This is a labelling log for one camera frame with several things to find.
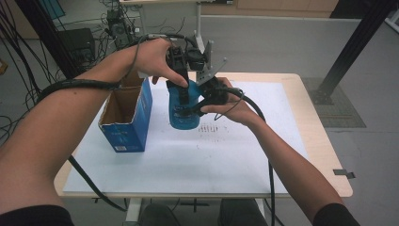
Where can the grey computer tower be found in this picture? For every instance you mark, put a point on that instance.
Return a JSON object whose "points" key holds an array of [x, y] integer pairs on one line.
{"points": [[119, 29]]}

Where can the white paper sheet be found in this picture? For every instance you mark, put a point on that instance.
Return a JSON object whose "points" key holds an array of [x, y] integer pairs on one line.
{"points": [[188, 163]]}

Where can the white table leg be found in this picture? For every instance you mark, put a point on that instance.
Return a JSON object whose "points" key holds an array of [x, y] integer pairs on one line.
{"points": [[134, 212]]}

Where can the grey metal bracket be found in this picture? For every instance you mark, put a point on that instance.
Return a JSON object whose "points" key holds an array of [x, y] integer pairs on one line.
{"points": [[342, 172]]}

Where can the blue cardboard box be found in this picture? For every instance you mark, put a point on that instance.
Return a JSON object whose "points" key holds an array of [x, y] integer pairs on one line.
{"points": [[131, 132]]}

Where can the person's black sleeve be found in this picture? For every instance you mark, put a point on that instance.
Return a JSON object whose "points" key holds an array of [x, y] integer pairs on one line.
{"points": [[34, 216], [337, 216]]}

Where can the person's right hand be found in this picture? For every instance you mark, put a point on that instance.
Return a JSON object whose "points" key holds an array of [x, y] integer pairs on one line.
{"points": [[238, 108]]}

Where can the person's left black sleeve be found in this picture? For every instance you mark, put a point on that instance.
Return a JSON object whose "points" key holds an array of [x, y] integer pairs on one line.
{"points": [[34, 216]]}

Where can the black equipment box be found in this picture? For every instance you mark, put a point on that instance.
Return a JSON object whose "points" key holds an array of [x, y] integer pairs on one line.
{"points": [[78, 44]]}

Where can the black metal frame post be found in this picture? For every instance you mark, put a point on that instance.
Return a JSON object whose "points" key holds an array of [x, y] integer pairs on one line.
{"points": [[47, 37], [354, 44]]}

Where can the blue bottle with white cap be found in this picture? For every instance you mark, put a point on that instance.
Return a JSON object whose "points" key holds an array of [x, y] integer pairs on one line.
{"points": [[185, 121]]}

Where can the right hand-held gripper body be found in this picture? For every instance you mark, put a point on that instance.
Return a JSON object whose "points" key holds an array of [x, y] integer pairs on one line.
{"points": [[213, 92]]}

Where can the person's right black sleeve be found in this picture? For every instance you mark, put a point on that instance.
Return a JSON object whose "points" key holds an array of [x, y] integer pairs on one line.
{"points": [[337, 216]]}

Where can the wooden cabinet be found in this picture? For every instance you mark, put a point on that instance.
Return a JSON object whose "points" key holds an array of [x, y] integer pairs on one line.
{"points": [[282, 8]]}

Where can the person's left hand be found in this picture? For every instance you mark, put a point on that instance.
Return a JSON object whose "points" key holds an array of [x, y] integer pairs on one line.
{"points": [[152, 59]]}

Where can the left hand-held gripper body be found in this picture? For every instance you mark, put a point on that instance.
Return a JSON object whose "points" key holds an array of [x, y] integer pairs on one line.
{"points": [[194, 59]]}

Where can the person's dark trousers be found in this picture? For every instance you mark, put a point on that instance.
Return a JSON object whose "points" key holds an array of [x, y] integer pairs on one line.
{"points": [[238, 213]]}

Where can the white desk leg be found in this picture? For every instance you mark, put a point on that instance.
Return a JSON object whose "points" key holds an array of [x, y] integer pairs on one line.
{"points": [[199, 28]]}

